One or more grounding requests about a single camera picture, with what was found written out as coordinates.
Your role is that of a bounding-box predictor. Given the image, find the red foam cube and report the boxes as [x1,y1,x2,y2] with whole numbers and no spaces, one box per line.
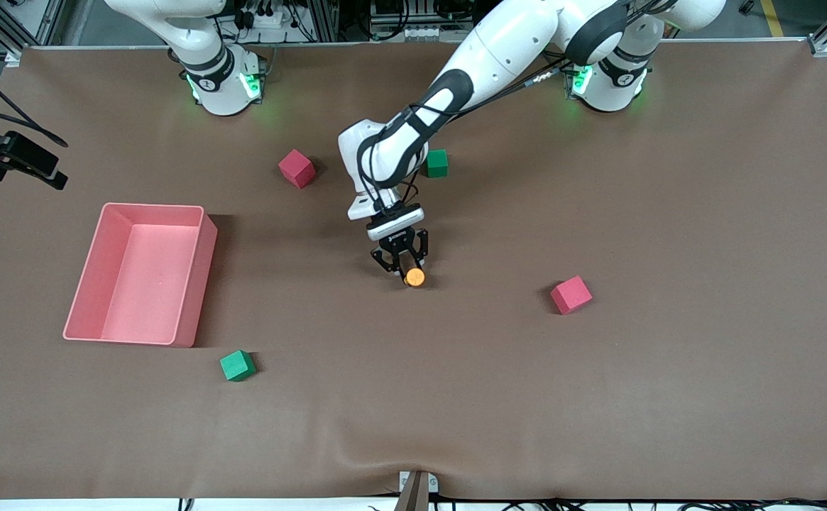
[550,275,593,316]
[278,148,317,189]

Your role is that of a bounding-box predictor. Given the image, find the small metal bracket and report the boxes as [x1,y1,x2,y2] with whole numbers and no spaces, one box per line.
[398,471,439,494]

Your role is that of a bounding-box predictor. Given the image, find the brown table cover mat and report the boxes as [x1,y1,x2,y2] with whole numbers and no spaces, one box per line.
[0,39,827,502]

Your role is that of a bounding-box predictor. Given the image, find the white power strip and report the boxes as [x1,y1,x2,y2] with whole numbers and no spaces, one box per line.
[375,25,468,43]

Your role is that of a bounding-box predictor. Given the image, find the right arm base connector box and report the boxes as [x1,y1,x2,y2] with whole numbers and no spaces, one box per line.
[240,55,268,101]

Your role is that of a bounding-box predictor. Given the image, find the pink plastic bin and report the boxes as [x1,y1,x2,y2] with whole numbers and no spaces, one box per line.
[62,202,219,348]

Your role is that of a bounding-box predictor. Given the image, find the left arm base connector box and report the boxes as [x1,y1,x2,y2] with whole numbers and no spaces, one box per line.
[563,60,593,99]

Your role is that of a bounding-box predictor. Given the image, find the brown camera pole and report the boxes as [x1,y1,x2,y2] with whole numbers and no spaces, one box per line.
[393,473,431,511]

